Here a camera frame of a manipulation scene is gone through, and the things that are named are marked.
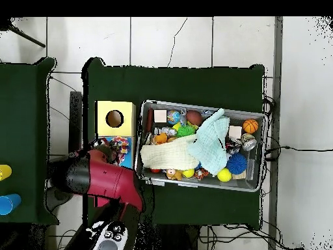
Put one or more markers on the mint green waffle cloth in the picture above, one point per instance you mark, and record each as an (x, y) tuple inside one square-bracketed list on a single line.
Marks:
[(210, 145)]

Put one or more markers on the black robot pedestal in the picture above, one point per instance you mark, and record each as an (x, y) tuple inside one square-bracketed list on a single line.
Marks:
[(177, 239)]

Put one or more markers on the blue spiky ball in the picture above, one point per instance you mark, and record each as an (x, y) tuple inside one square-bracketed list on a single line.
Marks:
[(236, 163)]

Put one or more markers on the globe print ball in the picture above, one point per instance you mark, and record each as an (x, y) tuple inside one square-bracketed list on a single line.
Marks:
[(173, 116)]

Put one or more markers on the polka dot cloth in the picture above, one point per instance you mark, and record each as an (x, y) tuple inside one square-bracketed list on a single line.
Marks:
[(121, 144)]

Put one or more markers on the wooden box with three holes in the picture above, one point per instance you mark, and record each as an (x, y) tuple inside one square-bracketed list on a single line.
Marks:
[(125, 125)]

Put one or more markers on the dark green tablecloth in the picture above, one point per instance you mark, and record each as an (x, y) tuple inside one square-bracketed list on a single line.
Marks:
[(23, 117), (182, 83)]

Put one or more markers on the cream waffle cloth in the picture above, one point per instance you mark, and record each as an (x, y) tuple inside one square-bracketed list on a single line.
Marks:
[(166, 156)]

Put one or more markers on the black and silver soda can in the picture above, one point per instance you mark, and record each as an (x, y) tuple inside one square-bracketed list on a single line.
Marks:
[(249, 142)]

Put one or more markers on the silver mesh bin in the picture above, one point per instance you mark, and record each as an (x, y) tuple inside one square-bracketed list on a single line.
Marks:
[(182, 182)]

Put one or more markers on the yellow cylinder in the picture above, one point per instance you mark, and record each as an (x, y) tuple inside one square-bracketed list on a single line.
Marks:
[(5, 172)]

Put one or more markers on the green spiky ball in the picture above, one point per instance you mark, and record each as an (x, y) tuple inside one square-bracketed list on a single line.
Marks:
[(186, 130)]

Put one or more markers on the orange toy basketball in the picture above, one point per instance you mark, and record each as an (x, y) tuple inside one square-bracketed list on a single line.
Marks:
[(250, 126)]

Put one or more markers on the black tripod leg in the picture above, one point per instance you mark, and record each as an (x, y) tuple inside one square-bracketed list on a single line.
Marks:
[(26, 37)]

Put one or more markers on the plain wooden cube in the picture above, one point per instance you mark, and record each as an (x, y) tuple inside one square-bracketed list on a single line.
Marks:
[(160, 116), (235, 132)]

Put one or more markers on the brown toy football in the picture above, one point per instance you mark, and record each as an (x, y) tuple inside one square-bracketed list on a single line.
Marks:
[(194, 117)]

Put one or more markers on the blue cylinder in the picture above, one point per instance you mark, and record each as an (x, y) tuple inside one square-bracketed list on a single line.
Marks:
[(9, 204)]

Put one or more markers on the yellow ball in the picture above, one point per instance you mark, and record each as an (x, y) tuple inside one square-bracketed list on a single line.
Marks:
[(224, 175)]

